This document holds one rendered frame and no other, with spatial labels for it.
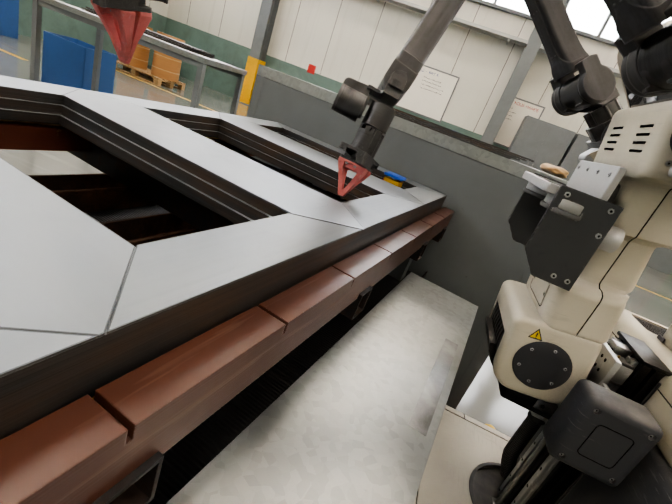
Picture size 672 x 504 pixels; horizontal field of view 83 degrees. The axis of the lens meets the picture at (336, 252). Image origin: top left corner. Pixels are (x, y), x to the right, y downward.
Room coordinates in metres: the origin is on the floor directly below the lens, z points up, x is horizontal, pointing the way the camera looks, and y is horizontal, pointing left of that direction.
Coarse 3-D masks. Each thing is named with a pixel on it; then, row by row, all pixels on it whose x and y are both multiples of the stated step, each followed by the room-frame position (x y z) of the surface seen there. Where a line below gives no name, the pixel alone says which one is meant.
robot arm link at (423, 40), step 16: (448, 0) 0.95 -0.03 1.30; (464, 0) 0.97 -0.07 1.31; (432, 16) 0.93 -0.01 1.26; (448, 16) 0.94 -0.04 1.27; (416, 32) 0.91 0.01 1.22; (432, 32) 0.92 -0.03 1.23; (416, 48) 0.90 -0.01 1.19; (432, 48) 0.91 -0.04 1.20; (400, 64) 0.87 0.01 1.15; (416, 64) 0.88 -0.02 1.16; (384, 80) 0.85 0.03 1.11; (400, 96) 0.86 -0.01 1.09
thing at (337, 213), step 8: (320, 208) 0.64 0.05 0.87; (328, 208) 0.65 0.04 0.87; (336, 208) 0.67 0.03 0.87; (344, 208) 0.69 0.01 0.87; (304, 216) 0.56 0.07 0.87; (312, 216) 0.58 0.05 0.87; (320, 216) 0.59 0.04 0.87; (328, 216) 0.61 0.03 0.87; (336, 216) 0.62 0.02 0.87; (344, 216) 0.64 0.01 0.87; (352, 216) 0.66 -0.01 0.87
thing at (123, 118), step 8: (96, 112) 0.71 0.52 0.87; (104, 112) 0.73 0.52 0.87; (112, 112) 0.75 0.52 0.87; (112, 120) 0.69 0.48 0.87; (120, 120) 0.72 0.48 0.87; (128, 120) 0.74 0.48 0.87; (136, 120) 0.76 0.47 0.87; (144, 120) 0.79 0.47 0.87; (152, 120) 0.81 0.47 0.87; (160, 120) 0.84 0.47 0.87; (168, 120) 0.87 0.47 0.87; (176, 128) 0.82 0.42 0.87; (184, 128) 0.85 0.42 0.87
